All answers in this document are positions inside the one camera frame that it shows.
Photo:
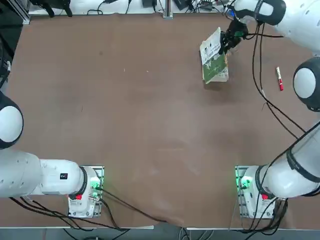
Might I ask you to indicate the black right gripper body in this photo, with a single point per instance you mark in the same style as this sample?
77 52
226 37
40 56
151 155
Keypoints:
237 30

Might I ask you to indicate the green and white book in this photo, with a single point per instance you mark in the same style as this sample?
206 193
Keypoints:
212 67

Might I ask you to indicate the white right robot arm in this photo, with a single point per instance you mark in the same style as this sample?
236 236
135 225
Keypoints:
282 175

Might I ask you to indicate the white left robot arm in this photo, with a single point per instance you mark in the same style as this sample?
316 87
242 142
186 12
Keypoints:
55 177

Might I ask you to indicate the orange illustrated book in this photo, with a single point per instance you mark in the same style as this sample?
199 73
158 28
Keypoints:
227 75

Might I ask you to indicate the black power adapter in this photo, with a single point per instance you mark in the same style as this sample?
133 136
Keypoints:
149 3
181 3

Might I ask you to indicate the red and white marker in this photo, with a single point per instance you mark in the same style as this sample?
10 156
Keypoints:
280 78

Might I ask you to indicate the black tripod stand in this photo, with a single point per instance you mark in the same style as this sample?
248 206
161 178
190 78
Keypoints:
48 10

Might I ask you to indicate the aluminium profile post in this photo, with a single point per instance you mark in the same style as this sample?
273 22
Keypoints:
168 10

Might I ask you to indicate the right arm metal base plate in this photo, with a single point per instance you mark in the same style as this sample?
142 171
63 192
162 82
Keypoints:
242 210

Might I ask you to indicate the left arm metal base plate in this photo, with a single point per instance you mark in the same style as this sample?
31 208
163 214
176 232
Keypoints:
101 172

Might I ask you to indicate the aluminium frame rail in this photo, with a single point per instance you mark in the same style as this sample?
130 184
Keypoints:
25 17

